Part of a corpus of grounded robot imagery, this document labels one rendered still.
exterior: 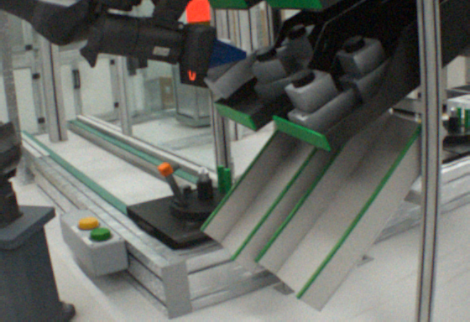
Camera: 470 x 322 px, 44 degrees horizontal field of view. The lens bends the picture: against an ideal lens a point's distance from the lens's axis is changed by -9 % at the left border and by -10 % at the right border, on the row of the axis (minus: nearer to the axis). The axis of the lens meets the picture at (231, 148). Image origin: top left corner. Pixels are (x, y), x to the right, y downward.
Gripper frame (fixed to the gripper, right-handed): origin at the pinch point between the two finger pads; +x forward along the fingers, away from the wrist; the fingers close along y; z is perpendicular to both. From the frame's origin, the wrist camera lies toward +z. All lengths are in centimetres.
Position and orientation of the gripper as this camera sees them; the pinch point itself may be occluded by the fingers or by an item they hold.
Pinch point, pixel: (216, 49)
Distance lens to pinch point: 88.1
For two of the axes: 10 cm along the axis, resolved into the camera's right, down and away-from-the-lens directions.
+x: 9.1, 1.1, 4.0
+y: -3.7, -2.3, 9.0
